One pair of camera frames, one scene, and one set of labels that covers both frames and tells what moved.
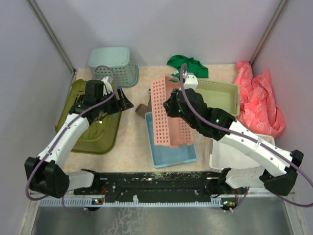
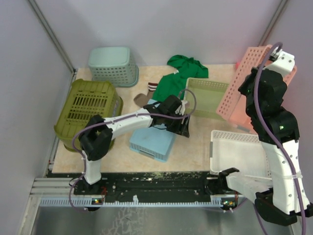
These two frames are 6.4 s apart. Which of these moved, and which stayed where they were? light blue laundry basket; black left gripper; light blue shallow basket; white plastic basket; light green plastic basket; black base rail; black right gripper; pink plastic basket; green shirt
Moved: light blue shallow basket; black right gripper; pink plastic basket; black left gripper
Stayed: light blue laundry basket; white plastic basket; green shirt; light green plastic basket; black base rail
